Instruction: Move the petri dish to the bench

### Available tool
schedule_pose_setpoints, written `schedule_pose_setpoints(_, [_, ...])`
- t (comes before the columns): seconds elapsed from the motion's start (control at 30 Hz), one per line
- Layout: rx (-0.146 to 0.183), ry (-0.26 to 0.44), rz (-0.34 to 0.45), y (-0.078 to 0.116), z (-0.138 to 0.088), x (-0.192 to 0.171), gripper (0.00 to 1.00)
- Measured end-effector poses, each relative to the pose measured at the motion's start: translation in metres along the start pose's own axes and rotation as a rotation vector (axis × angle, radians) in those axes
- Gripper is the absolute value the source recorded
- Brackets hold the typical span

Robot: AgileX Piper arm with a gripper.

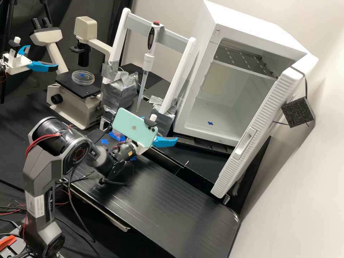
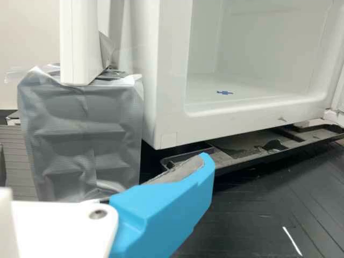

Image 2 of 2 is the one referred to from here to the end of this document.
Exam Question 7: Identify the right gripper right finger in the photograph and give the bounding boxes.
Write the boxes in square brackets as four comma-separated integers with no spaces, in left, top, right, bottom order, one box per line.
[109,152,216,258]

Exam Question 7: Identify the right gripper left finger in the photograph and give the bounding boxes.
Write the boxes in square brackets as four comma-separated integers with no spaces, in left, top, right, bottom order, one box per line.
[0,144,6,187]

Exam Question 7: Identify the white incubator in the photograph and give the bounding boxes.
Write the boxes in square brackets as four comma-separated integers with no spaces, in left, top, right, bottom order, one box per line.
[109,0,344,150]

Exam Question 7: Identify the incubator door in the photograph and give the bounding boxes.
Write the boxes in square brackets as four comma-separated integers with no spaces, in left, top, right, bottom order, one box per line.
[322,0,344,121]

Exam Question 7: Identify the black tray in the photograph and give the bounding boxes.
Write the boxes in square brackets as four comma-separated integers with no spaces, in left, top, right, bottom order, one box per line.
[160,122,344,178]

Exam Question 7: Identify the white pipette stand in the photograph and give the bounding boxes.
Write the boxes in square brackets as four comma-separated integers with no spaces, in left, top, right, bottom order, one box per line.
[5,0,143,204]

